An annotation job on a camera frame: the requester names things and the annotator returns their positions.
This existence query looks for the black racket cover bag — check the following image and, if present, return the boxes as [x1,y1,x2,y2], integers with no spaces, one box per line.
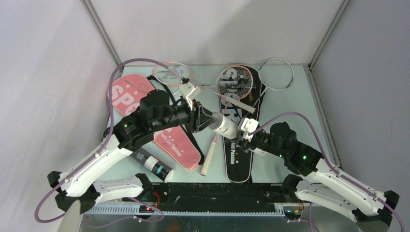
[220,66,265,183]

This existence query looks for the white shuttlecock tube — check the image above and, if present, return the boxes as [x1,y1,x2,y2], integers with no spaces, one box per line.
[208,112,239,140]

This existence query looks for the black shuttlecock tube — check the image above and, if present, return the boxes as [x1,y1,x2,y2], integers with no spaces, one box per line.
[102,128,175,184]

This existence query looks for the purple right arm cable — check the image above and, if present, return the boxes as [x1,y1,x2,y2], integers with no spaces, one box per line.
[249,112,406,232]

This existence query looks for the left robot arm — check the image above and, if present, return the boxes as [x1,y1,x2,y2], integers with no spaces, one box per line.
[47,90,217,214]

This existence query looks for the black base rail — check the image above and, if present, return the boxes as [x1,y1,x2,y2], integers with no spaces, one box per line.
[137,183,299,213]

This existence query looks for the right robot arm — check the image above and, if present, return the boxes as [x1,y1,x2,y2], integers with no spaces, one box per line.
[238,119,399,232]

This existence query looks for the pink racket cover bag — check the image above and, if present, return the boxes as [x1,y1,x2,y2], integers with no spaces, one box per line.
[112,74,201,170]

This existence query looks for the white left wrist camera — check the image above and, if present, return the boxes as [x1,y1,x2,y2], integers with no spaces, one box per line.
[178,82,202,111]

